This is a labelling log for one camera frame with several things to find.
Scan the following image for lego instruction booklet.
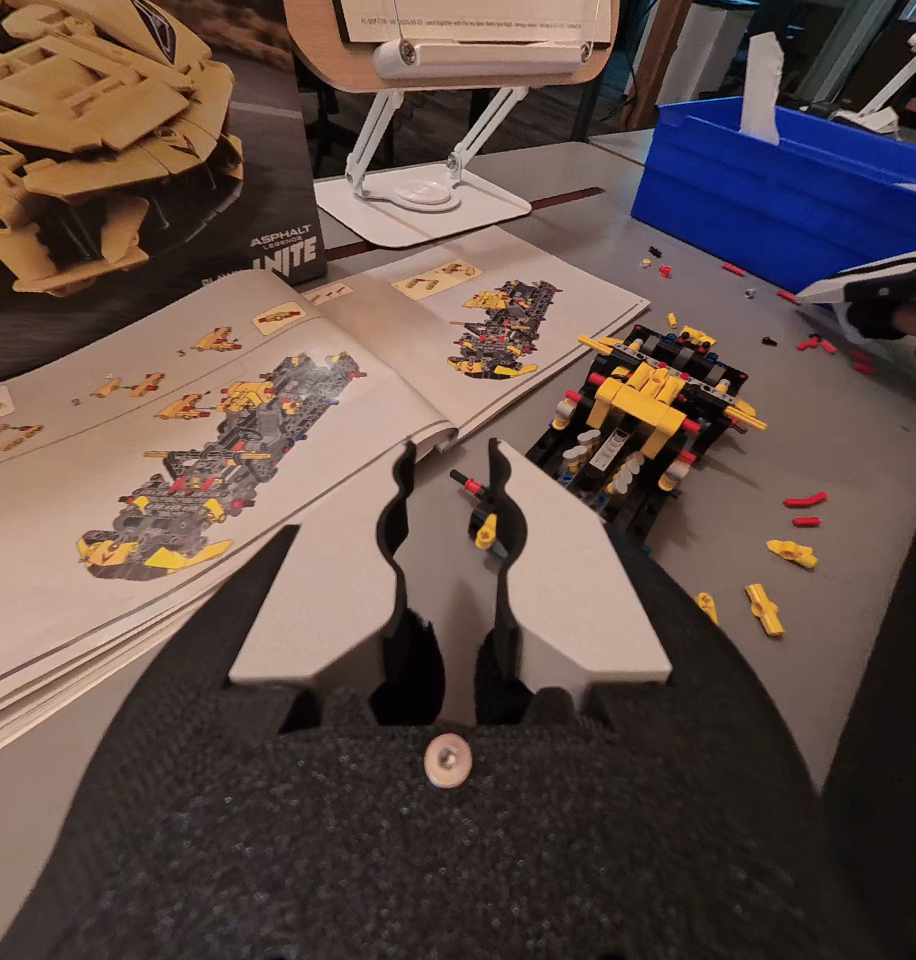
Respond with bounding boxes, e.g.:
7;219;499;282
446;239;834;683
0;225;654;762

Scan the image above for black lego set box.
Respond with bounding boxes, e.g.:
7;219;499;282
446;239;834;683
0;0;331;391

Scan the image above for white paper slip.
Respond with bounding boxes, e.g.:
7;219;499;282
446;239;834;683
739;31;785;147

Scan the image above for printed instruction sheet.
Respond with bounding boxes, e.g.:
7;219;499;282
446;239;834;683
336;0;603;47

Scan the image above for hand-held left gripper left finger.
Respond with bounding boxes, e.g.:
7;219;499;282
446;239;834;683
227;438;447;709

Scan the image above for scattered small lego pins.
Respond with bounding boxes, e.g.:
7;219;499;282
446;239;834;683
638;243;878;377

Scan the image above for blue storage bin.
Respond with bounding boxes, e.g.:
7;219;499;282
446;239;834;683
631;101;916;310

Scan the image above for yellow black lego car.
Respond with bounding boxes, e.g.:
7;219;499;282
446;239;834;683
450;323;770;559

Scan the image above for black perforated mat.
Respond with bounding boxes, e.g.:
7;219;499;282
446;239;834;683
818;443;916;960

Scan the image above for yellow lego axle connector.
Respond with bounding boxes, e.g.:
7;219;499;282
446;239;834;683
744;584;786;639

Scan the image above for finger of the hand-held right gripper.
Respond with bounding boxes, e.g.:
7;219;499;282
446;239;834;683
794;250;916;308

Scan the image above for wooden post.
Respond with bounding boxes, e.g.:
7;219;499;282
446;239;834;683
624;0;693;132

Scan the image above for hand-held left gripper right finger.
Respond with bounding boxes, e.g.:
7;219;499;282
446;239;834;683
473;437;672;709

